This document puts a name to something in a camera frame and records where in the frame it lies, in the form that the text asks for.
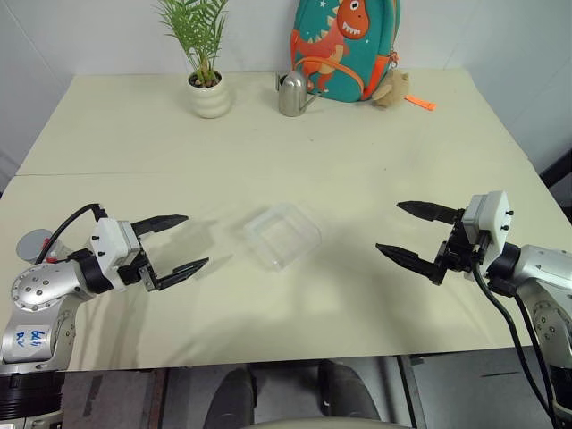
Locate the dark rounded shape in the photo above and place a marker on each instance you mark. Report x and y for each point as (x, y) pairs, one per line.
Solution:
(346, 389)
(232, 397)

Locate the green palm plant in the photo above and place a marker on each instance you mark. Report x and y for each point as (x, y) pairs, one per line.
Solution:
(196, 31)

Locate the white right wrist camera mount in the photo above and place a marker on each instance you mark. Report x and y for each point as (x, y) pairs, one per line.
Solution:
(493, 223)

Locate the stainless steel watering can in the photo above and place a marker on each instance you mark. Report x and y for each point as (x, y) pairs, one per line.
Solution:
(292, 96)

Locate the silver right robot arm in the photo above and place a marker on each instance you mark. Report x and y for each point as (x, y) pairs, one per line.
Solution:
(540, 268)

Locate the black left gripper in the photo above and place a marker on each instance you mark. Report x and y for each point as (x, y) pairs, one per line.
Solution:
(151, 279)

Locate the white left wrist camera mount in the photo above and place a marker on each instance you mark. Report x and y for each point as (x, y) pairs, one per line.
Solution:
(109, 243)

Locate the clear square plastic container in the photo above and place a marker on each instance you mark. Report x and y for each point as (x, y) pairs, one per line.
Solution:
(283, 237)

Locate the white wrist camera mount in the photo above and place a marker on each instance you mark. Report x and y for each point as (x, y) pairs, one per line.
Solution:
(493, 223)
(109, 243)

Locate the white ribbed plant pot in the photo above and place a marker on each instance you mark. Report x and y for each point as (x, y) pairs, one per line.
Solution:
(208, 100)

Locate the black furniture edge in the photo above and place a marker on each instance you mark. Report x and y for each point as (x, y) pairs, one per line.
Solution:
(558, 170)

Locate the teal dinosaur backpack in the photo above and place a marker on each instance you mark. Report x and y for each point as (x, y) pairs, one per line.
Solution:
(353, 58)

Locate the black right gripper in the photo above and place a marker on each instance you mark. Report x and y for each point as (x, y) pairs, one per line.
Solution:
(456, 257)

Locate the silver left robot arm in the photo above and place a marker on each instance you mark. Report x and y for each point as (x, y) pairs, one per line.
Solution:
(36, 290)

